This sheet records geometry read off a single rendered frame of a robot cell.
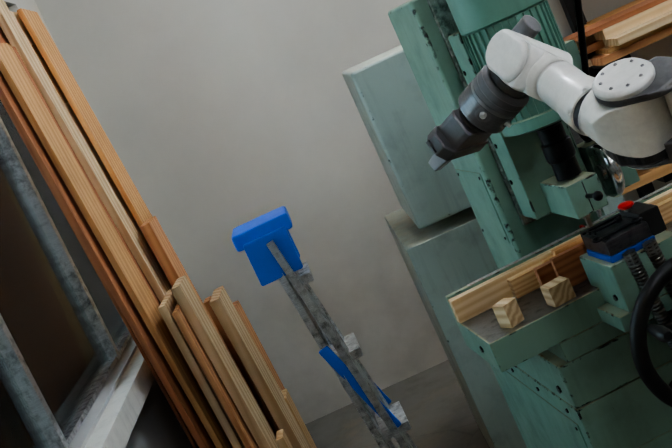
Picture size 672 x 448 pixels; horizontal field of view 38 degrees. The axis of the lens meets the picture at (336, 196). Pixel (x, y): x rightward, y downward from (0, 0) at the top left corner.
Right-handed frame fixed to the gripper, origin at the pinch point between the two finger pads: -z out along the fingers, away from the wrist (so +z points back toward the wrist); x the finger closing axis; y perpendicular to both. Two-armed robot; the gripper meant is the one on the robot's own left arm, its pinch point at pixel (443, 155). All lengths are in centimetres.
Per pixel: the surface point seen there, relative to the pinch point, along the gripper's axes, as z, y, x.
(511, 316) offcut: -21.0, -25.3, 14.7
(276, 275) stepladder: -91, 25, 34
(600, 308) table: -11.9, -33.1, 25.4
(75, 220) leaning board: -129, 77, 14
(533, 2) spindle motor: 13.8, 18.0, 32.1
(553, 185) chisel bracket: -11.8, -7.9, 38.6
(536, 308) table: -20.6, -26.2, 21.6
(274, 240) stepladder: -85, 32, 34
